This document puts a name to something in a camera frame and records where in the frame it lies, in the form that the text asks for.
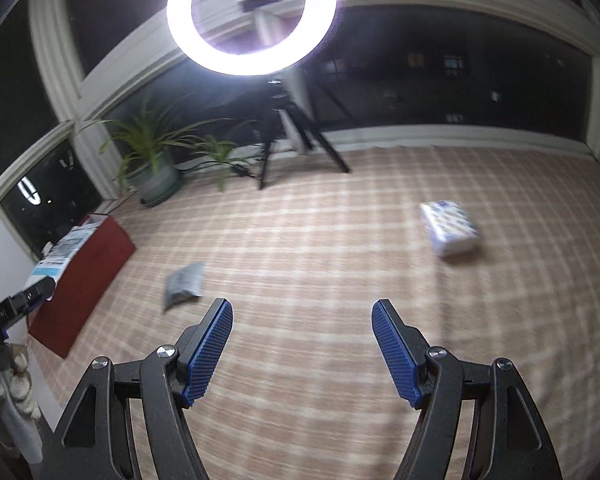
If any white printed booklet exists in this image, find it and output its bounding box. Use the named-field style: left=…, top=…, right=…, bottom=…
left=30, top=225, right=101, bottom=301

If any person's left hand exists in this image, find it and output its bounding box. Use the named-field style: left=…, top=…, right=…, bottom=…
left=0, top=342, right=42, bottom=421

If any white tissue packet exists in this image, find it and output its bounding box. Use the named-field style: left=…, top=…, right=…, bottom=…
left=420, top=200, right=482, bottom=258

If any red box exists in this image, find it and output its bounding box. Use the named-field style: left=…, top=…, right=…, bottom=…
left=27, top=214, right=137, bottom=359

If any black floor cable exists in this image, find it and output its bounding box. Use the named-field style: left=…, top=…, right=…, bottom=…
left=180, top=157, right=261, bottom=178

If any ring light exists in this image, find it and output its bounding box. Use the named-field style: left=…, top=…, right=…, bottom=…
left=166, top=0, right=339, bottom=77

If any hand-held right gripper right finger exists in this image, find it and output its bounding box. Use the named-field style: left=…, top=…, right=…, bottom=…
left=371, top=299, right=563, bottom=480

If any clear plastic packet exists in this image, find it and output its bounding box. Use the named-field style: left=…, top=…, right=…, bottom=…
left=162, top=261, right=206, bottom=313

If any beige plaid blanket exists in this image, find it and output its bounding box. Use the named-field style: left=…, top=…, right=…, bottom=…
left=27, top=145, right=600, bottom=480

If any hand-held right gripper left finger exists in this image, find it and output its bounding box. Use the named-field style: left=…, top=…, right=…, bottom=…
left=39, top=297, right=235, bottom=480

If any potted green plant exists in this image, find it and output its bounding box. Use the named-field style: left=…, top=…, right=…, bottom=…
left=77, top=105, right=258, bottom=208

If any black tripod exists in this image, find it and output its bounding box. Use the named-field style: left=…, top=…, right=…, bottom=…
left=252, top=76, right=351, bottom=191

